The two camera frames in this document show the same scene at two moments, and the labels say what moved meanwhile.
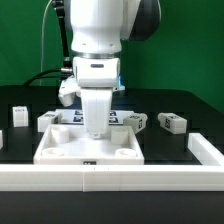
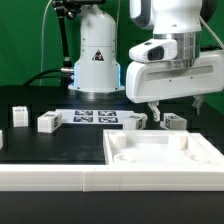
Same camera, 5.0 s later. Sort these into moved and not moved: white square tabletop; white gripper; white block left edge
Moved: white square tabletop; white gripper
Not moved: white block left edge
